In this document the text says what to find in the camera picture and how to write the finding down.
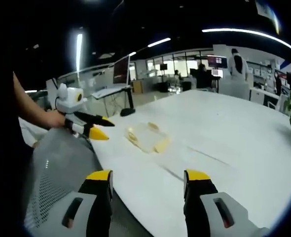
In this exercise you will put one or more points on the black monitor stand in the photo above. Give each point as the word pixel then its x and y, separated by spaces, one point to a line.
pixel 128 103

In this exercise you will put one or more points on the pale yellow plastic buckle part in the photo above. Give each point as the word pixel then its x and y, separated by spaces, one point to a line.
pixel 132 135
pixel 161 145

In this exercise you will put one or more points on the person's dark clothing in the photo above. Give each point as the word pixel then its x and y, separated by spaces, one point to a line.
pixel 2 148

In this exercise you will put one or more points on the brown cardboard box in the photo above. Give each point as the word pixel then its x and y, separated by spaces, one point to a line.
pixel 136 87

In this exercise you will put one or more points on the person's left hand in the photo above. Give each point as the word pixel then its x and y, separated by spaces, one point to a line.
pixel 56 119

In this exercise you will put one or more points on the white tilted desk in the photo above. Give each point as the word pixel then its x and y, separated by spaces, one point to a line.
pixel 109 92

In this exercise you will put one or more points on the wall screen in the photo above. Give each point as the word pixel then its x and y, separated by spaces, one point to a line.
pixel 217 61

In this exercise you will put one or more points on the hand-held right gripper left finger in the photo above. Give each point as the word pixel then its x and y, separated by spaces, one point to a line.
pixel 87 209

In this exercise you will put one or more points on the bright ceiling light strip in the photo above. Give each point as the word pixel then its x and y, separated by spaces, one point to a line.
pixel 79 49

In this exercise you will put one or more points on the grey mesh office chair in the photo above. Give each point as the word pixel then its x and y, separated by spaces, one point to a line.
pixel 59 168

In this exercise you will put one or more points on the dark computer monitor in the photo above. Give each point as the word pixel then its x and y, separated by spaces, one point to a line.
pixel 121 71

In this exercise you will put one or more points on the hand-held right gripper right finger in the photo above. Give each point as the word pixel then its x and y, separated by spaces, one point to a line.
pixel 209 207

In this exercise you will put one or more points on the short ceiling light strip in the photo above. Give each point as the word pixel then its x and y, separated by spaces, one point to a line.
pixel 159 42

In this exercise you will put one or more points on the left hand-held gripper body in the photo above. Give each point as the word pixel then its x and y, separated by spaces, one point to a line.
pixel 70 100

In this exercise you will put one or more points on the long ceiling light strip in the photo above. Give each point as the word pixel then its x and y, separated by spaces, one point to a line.
pixel 246 33

